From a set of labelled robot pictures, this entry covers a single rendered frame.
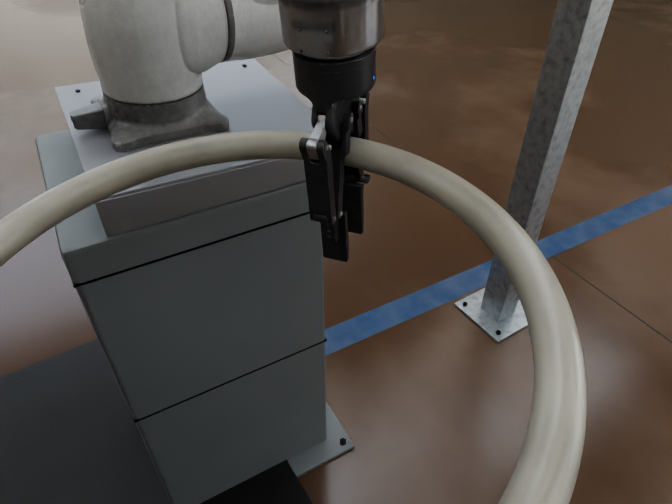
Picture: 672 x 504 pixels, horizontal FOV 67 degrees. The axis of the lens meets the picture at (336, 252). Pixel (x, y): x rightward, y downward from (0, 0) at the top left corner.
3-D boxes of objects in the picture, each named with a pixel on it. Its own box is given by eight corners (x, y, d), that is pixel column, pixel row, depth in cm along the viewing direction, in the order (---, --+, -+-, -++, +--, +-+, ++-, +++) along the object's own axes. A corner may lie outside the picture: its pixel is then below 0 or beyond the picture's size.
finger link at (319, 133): (346, 95, 48) (324, 106, 43) (343, 149, 50) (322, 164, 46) (322, 92, 48) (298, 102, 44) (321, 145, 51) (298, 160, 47)
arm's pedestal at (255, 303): (116, 386, 147) (1, 129, 97) (275, 323, 166) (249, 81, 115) (161, 550, 114) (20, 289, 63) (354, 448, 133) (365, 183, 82)
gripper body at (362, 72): (313, 25, 50) (320, 113, 56) (274, 58, 44) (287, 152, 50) (387, 31, 47) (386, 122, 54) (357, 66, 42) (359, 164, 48)
